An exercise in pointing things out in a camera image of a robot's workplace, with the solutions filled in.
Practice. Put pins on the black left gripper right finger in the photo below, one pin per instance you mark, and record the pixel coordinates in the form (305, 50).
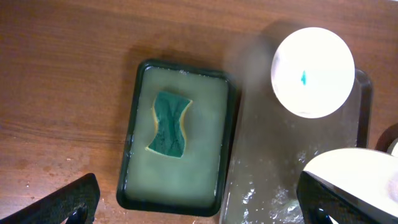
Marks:
(322, 202)

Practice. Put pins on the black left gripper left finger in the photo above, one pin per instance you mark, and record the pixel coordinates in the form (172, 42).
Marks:
(74, 203)

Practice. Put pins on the pale green plate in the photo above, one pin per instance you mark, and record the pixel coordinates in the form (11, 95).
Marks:
(366, 174)

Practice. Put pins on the pale grey plate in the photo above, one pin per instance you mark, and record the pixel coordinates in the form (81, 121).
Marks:
(393, 148)

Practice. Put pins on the green yellow sponge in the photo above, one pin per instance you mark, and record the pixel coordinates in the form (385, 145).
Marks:
(168, 111)

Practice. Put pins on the pinkish white plate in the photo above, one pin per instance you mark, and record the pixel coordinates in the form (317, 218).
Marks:
(312, 72)

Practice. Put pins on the large dark serving tray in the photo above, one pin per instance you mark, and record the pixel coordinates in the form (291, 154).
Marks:
(272, 146)

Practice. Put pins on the green water tray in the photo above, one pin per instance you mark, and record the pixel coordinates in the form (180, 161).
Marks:
(193, 184)

